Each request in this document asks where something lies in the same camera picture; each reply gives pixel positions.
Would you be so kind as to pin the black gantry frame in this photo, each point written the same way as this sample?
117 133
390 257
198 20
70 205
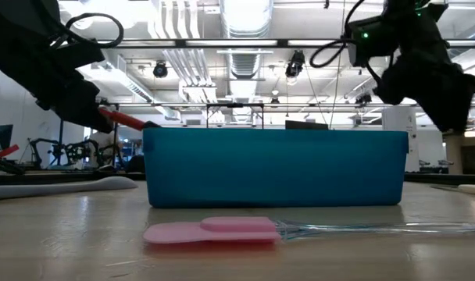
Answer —
234 105

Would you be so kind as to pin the black overhead camera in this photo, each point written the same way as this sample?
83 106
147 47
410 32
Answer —
295 64
160 69

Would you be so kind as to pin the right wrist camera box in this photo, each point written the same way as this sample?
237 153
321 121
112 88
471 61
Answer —
372 39

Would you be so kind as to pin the overhead LED light bar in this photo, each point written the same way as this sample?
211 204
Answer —
237 43

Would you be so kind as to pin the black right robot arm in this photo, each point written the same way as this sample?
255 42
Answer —
413 9

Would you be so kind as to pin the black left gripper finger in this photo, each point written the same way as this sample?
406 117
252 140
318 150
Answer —
81 105

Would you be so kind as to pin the silver ceiling air duct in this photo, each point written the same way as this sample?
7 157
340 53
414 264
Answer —
245 23

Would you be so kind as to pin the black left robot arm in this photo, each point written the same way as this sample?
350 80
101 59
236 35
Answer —
18 19

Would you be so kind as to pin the black slotted spoon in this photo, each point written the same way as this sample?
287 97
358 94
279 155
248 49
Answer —
151 125

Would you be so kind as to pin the grey plastic spoon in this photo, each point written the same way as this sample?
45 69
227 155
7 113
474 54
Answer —
58 187

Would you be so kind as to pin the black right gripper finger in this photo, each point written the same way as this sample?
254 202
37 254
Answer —
454 105
391 91

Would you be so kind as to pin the black background robot station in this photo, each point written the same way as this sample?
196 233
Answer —
65 152

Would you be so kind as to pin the black background monitor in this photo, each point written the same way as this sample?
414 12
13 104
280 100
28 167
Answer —
306 125

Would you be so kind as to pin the black aluminium table frame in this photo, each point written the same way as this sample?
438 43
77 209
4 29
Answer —
436 178

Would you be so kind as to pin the red bar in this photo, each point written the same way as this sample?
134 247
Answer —
3 152

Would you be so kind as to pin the red silicone spoon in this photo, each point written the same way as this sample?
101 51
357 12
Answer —
122 119

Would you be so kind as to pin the teal plastic bin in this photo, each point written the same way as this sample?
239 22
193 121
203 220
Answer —
272 168

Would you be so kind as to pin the person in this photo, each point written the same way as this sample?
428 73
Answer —
102 148

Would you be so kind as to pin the white square pillar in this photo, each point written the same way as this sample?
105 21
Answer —
401 136

